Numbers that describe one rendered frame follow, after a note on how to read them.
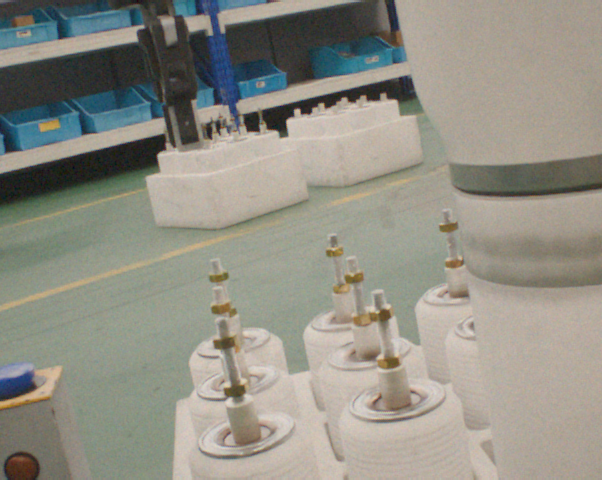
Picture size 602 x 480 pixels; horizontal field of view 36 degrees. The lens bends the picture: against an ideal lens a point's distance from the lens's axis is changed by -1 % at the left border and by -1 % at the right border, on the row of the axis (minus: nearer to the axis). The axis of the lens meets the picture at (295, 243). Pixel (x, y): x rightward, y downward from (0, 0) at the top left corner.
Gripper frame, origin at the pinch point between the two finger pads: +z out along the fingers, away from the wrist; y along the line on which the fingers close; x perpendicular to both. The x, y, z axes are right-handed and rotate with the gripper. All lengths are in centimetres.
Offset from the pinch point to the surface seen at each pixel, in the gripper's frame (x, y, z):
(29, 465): 17.7, -9.4, 21.2
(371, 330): -12.1, -2.4, 20.0
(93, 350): 18, 113, 48
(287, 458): -0.8, -16.0, 23.3
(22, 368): 16.7, -6.1, 14.7
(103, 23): -10, 460, -36
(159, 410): 8, 68, 48
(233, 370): 1.3, -12.3, 17.0
